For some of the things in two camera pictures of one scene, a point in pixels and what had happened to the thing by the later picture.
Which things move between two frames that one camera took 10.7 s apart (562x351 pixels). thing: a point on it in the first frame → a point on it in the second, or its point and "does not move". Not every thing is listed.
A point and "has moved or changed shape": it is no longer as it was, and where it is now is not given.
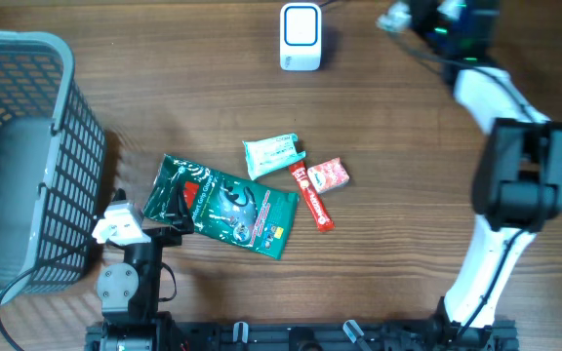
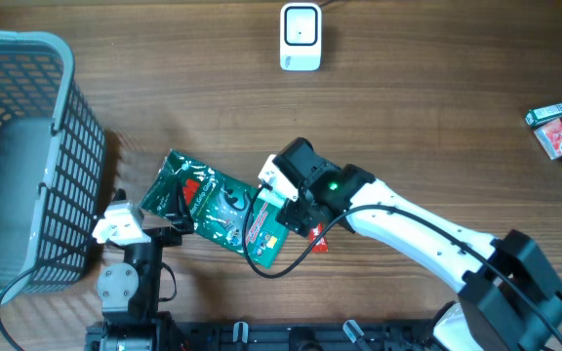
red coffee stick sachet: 320,216 has moved or changed shape
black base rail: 159,335 does not move
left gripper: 181,221 does not move
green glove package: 223,210 does not move
